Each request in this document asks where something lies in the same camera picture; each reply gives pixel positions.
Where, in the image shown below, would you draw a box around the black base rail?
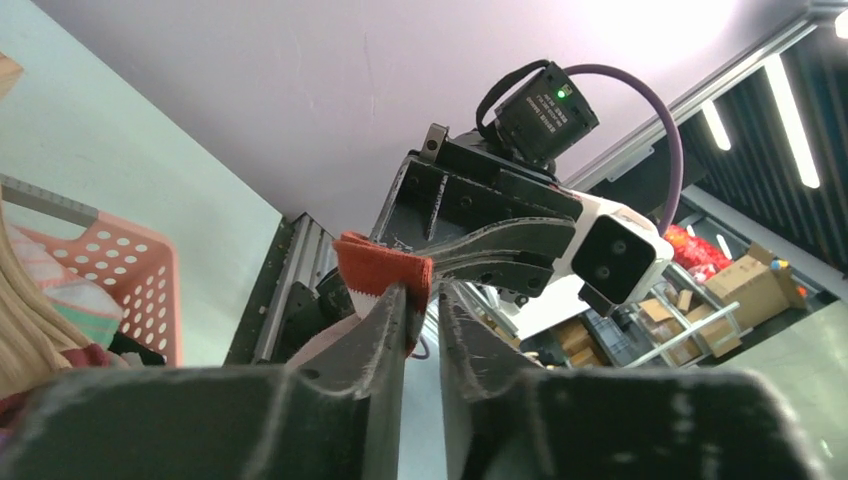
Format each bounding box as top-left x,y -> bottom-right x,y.
224,213 -> 354,365

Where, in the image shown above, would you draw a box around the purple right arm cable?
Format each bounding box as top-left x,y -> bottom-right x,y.
563,63 -> 685,238

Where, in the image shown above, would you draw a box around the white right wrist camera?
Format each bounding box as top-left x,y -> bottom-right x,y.
551,191 -> 674,317

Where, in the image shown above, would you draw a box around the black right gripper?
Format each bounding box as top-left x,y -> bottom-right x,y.
370,123 -> 583,297

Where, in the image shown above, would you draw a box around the cardboard boxes on shelf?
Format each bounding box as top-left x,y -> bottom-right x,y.
551,244 -> 808,368

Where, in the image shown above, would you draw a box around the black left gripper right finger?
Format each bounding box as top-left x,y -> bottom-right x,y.
439,287 -> 829,479

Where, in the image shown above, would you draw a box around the beige red striped sock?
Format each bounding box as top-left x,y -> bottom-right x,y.
1,226 -> 103,398

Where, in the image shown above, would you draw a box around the pink plastic basket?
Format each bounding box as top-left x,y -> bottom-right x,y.
21,211 -> 183,367

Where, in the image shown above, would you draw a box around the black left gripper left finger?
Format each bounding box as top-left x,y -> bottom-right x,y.
1,285 -> 414,479

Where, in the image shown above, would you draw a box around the orange cuffed grey sock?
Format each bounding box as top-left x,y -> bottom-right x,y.
286,231 -> 433,368

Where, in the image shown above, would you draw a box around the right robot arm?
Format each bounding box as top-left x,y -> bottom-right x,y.
370,60 -> 599,297

